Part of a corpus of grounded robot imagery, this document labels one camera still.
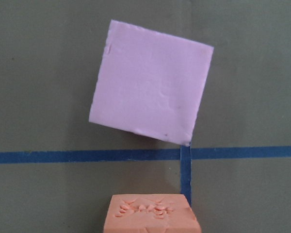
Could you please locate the orange foam block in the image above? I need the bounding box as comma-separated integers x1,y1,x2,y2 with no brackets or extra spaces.
103,194,202,233

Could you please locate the light pink foam block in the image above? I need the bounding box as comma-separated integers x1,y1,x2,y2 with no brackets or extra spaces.
89,20,214,146

